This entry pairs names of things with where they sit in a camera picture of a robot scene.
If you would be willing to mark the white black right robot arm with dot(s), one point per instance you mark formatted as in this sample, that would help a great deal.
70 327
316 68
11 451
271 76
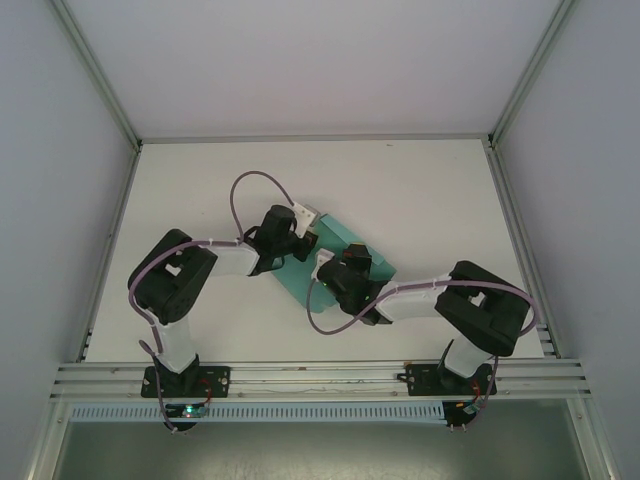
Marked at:
410 305

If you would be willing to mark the aluminium frame post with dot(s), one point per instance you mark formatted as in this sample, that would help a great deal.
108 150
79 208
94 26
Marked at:
95 72
535 70

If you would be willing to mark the right circuit board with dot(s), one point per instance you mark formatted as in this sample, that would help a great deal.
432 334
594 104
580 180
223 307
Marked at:
467 410

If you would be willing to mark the aluminium frame crossbar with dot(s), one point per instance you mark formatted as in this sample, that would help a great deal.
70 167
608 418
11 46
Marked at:
310 138

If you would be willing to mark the aluminium table side rail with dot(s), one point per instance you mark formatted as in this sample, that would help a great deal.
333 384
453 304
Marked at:
117 225
520 235

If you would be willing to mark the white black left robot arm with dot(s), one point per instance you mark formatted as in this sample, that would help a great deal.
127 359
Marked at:
175 345

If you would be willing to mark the aluminium mounting rail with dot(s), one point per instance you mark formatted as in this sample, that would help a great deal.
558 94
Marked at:
310 380

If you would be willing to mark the teal paper box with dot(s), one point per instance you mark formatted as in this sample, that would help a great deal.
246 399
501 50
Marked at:
300 285

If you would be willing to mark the left circuit board green light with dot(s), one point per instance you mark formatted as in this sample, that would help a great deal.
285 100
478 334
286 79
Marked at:
189 412

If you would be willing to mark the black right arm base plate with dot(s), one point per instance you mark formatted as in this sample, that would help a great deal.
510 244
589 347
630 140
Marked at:
417 380

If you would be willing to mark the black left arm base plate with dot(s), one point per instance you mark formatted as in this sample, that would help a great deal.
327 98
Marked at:
220 381

